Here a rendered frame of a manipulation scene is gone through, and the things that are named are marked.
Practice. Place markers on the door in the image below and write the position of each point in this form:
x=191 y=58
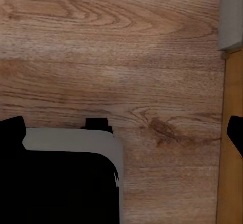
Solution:
x=230 y=195

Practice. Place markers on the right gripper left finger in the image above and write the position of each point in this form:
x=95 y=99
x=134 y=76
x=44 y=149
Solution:
x=12 y=133

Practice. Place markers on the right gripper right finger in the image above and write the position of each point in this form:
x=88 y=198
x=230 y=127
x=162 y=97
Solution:
x=235 y=132

